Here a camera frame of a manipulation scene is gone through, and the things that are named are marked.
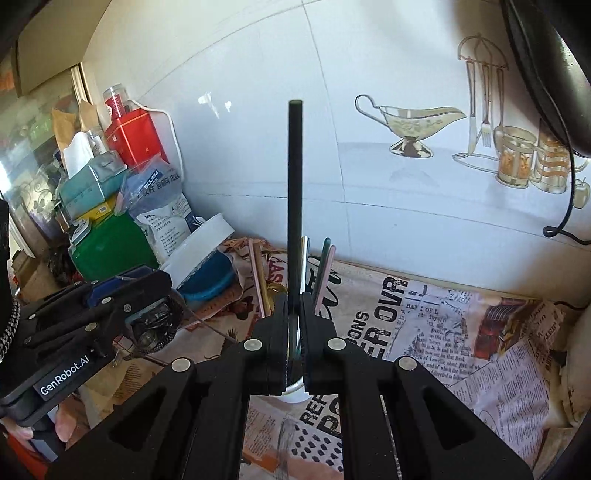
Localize teal chopstick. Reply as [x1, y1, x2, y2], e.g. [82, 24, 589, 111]
[314, 237, 332, 289]

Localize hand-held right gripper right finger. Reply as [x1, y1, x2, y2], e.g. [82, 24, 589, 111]
[299, 293, 532, 480]

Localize pink chopstick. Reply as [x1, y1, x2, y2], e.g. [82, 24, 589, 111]
[314, 244, 338, 311]
[248, 239, 267, 319]

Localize yellow blue small box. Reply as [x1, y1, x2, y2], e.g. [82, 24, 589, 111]
[74, 196, 118, 227]

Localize patterned glass door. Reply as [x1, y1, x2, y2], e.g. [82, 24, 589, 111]
[0, 65, 93, 259]

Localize black white braided cord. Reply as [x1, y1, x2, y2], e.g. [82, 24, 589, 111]
[0, 300, 22, 365]

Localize newspaper print tablecloth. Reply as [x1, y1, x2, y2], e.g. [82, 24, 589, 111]
[69, 237, 566, 480]

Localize white foam box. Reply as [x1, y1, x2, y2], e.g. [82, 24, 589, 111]
[558, 323, 589, 428]

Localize person's left hand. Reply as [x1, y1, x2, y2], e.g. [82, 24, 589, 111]
[0, 401, 88, 444]

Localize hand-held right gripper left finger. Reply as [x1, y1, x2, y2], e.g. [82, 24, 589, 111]
[46, 294, 291, 480]

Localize brown cardboard panel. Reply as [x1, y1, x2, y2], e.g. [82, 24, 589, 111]
[14, 0, 112, 97]

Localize green box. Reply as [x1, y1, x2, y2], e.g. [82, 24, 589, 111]
[69, 215, 160, 282]

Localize brown paper bag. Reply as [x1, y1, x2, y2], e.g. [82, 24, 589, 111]
[51, 99, 100, 153]

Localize white cup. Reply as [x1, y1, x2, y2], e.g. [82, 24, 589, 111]
[281, 376, 309, 404]

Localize black cable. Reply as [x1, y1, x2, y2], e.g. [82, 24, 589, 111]
[542, 138, 591, 245]

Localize dark round mesh object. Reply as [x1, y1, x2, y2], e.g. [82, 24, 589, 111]
[127, 300, 185, 358]

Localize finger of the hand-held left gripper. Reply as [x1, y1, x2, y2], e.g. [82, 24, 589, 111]
[23, 290, 182, 354]
[18, 265, 173, 334]

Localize red tin box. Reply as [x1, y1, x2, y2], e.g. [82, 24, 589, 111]
[104, 108, 169, 169]

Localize black pan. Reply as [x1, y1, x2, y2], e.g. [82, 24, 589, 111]
[501, 0, 591, 155]

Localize teal tissue box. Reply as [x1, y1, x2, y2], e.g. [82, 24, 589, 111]
[58, 131, 127, 208]

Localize white printed plastic bag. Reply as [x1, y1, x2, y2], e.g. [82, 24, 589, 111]
[122, 157, 197, 264]

